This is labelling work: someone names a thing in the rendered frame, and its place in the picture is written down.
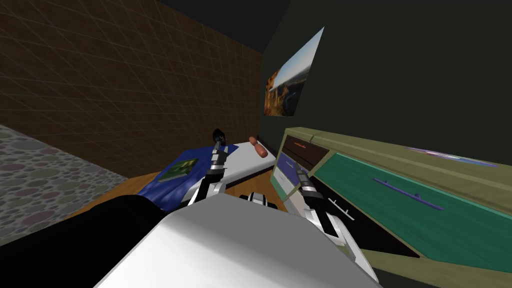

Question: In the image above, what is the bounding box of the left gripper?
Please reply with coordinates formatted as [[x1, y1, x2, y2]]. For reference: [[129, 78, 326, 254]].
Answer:
[[212, 128, 228, 148]]

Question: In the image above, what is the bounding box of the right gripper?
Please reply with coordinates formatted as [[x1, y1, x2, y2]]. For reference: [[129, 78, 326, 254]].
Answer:
[[295, 167, 311, 186]]

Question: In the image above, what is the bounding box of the blue drawer front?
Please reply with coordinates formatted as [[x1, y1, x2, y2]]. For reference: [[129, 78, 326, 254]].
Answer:
[[277, 151, 310, 187]]

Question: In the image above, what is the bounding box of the brown drawer front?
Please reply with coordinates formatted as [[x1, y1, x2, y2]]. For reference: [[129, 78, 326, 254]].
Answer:
[[281, 134, 331, 172]]

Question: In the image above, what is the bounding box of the orange pin-shaped thing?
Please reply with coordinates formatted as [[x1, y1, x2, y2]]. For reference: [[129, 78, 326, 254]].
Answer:
[[248, 135, 269, 159]]

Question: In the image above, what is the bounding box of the green book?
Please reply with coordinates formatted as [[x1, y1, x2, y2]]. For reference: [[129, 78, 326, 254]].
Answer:
[[157, 158, 200, 184]]

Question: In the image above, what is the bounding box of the olive dresser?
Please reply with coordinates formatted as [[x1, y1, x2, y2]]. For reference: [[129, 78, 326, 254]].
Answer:
[[270, 127, 512, 288]]

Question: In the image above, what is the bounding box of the blue blanket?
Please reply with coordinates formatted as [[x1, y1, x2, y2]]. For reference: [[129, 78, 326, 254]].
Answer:
[[137, 144, 240, 213]]

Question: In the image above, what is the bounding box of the black drawer front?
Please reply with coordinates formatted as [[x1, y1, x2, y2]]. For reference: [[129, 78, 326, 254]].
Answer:
[[288, 175, 421, 259]]

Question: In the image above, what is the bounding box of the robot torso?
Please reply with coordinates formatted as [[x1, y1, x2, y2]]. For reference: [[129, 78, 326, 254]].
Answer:
[[93, 191, 383, 288]]

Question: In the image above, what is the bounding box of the large green drawer front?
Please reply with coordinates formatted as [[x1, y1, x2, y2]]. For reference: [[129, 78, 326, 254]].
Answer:
[[313, 153, 512, 274]]

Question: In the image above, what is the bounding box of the purple flat thing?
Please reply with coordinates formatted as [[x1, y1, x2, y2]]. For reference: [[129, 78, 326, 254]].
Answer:
[[405, 146, 499, 167]]

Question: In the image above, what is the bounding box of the pebble pattern rug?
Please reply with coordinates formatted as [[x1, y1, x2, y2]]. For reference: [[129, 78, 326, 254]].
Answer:
[[0, 124, 129, 247]]

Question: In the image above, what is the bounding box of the white bar handle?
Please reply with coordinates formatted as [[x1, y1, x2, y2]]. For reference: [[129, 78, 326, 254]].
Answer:
[[327, 197, 355, 221]]

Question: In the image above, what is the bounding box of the landscape picture on wall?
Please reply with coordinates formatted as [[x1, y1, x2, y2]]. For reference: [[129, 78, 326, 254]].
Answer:
[[263, 26, 325, 118]]

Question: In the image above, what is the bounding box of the purple bar handle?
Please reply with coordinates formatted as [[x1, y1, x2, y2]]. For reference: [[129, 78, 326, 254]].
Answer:
[[373, 177, 446, 212]]

